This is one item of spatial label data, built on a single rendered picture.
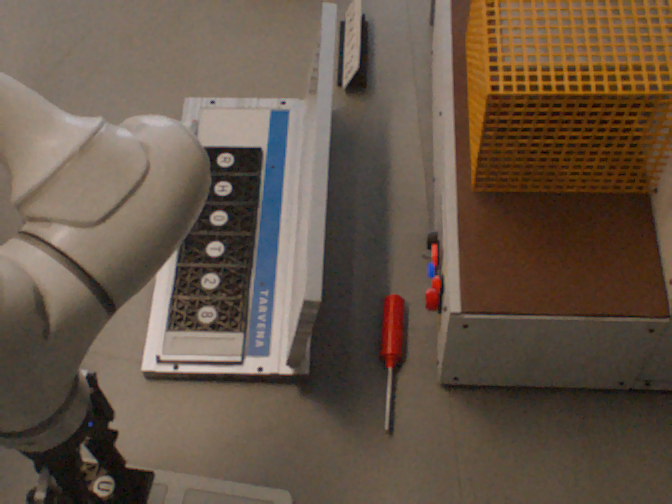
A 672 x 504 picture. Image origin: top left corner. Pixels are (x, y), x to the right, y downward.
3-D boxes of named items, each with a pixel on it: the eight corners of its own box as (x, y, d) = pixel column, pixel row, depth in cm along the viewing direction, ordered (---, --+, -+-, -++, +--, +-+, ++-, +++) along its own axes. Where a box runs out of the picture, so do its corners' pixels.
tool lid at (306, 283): (323, 1, 121) (336, 3, 121) (303, 97, 137) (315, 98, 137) (304, 299, 98) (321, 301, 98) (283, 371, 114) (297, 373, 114)
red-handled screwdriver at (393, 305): (383, 302, 121) (383, 292, 119) (404, 303, 121) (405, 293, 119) (375, 433, 112) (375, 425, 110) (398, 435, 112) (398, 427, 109)
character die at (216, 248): (182, 237, 125) (180, 232, 124) (254, 238, 125) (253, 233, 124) (177, 268, 123) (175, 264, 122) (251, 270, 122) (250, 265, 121)
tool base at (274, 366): (187, 107, 140) (183, 91, 137) (324, 109, 139) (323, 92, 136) (145, 377, 117) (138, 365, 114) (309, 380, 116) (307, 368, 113)
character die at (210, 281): (176, 268, 123) (175, 264, 122) (250, 270, 122) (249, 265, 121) (171, 301, 120) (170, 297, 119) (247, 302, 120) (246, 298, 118)
